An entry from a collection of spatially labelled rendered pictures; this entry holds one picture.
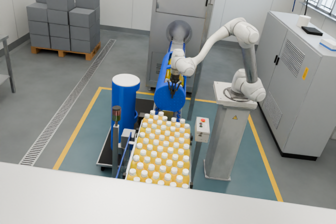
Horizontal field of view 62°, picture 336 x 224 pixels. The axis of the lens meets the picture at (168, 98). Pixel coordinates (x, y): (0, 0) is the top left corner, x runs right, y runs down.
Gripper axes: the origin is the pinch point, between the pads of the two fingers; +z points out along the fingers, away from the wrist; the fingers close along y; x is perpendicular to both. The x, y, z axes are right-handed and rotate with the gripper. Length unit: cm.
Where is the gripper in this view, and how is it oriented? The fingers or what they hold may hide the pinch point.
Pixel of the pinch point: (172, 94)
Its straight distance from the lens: 243.5
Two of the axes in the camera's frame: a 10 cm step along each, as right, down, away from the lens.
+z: -1.2, 8.6, 5.0
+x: 0.8, -4.9, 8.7
